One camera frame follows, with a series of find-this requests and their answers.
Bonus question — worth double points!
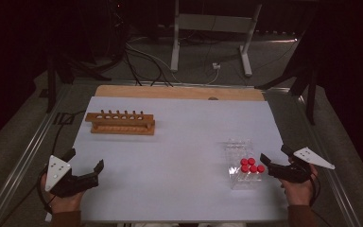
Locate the person's right hand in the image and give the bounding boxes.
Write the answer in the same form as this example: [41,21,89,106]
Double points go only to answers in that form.
[278,164,320,207]

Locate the black floor cable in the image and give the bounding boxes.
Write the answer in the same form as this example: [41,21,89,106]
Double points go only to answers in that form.
[127,46,174,88]
[123,48,144,87]

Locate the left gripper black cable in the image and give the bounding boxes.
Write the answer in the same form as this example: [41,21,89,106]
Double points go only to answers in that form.
[37,109,88,216]

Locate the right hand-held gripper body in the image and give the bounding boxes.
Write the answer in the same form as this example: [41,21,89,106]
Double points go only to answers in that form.
[268,147,336,184]

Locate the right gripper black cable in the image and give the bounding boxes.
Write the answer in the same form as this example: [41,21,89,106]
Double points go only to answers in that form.
[308,174,335,227]

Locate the metal floor rail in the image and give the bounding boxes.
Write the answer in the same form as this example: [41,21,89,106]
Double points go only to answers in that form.
[296,94,363,227]
[72,79,297,93]
[0,83,74,227]

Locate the clear plastic box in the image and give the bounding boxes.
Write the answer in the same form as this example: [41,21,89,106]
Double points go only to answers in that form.
[223,137,266,191]

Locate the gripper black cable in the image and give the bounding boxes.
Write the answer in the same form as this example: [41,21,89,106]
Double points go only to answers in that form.
[308,174,335,227]
[37,109,88,216]

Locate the person's left hand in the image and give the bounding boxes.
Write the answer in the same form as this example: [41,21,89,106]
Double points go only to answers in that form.
[40,172,86,216]

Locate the white plug cable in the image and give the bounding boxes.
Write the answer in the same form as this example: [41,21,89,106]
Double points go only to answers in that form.
[205,68,220,86]

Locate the pale floor cable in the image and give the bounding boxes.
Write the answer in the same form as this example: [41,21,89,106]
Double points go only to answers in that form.
[126,37,183,84]

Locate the wooden test tube rack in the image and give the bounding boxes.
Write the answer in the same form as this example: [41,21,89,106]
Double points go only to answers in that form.
[84,109,156,136]

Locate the grey metal stand frame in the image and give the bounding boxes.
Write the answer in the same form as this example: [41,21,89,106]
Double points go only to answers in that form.
[169,0,263,78]

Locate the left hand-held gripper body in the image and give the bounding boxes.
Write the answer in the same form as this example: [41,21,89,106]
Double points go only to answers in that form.
[44,154,100,199]

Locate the white table board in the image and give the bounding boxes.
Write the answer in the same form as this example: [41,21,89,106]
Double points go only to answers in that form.
[44,96,289,223]

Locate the black stand legs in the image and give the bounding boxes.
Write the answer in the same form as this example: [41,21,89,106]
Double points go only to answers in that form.
[254,6,320,126]
[45,53,112,114]

